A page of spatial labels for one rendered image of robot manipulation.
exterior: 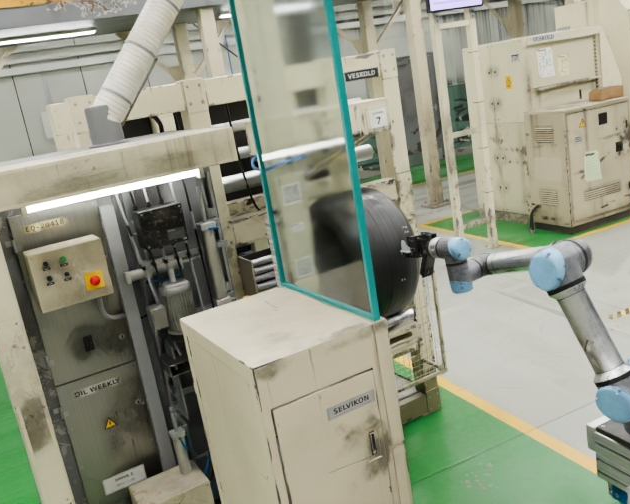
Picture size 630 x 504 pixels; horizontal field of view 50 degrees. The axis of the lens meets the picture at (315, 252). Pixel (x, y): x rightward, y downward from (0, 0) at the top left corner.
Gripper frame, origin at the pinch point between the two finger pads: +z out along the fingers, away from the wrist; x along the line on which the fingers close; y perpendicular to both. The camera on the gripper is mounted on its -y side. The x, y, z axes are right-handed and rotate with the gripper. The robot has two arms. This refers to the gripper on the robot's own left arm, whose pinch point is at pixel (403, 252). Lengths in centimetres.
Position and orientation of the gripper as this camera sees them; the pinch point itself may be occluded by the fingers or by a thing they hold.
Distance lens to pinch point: 259.6
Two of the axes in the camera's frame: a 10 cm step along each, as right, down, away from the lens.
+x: -8.5, 2.6, -4.5
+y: -2.2, -9.7, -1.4
